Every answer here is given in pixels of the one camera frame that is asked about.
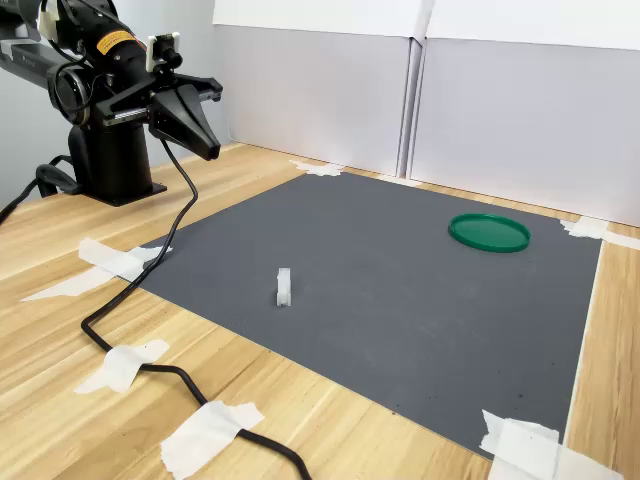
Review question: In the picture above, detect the small white plastic terminal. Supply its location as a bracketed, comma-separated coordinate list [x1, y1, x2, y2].
[275, 267, 294, 308]

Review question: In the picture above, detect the round green lid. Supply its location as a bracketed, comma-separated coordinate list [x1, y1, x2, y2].
[447, 213, 532, 254]

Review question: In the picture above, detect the grey partition panel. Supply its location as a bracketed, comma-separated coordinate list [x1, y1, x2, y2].
[212, 0, 436, 176]
[407, 0, 640, 229]

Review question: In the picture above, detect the white tape piece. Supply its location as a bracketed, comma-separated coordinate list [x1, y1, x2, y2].
[159, 401, 265, 480]
[479, 408, 626, 480]
[74, 339, 170, 395]
[289, 159, 346, 178]
[19, 267, 110, 304]
[377, 174, 421, 189]
[559, 217, 640, 251]
[78, 237, 174, 284]

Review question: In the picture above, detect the dark grey mat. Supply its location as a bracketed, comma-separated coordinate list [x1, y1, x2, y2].
[119, 171, 604, 460]

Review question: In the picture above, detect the small white camera box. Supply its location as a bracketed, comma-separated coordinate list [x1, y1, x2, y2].
[146, 31, 184, 76]

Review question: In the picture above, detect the long black camera cable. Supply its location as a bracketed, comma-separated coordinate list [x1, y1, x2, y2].
[81, 138, 314, 480]

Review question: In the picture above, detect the black base cable bundle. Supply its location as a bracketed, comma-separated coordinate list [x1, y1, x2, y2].
[0, 154, 82, 226]

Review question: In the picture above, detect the white partition post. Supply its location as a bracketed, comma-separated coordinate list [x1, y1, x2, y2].
[396, 37, 427, 180]

